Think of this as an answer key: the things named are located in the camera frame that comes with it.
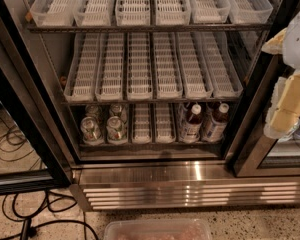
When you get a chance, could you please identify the clear plastic container on floor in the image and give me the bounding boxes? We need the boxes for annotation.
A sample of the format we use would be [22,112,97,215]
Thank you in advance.
[103,219,213,240]

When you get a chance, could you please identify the tea bottle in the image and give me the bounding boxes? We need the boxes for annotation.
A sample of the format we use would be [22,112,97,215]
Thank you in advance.
[202,103,229,142]
[179,103,203,143]

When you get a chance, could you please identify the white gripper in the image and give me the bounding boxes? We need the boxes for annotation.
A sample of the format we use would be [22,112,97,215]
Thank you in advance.
[261,28,300,139]

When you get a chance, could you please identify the bottom shelf empty tray right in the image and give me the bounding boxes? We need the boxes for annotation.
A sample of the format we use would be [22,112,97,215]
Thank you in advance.
[154,103,176,143]

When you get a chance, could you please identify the right tea bottle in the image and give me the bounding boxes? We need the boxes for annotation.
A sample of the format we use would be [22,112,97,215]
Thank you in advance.
[202,103,229,142]

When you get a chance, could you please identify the open fridge door left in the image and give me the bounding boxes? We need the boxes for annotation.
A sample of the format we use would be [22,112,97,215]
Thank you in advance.
[0,15,71,195]

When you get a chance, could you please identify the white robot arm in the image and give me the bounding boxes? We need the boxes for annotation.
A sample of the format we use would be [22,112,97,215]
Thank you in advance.
[262,11,300,139]

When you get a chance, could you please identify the black floor cables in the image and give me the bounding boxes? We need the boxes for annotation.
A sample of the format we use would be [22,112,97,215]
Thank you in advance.
[0,123,100,240]

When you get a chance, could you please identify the left tea bottle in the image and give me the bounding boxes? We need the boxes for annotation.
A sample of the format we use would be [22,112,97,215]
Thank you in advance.
[179,103,203,143]

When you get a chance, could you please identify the stainless steel fridge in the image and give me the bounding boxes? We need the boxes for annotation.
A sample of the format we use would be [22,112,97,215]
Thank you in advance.
[0,0,300,211]

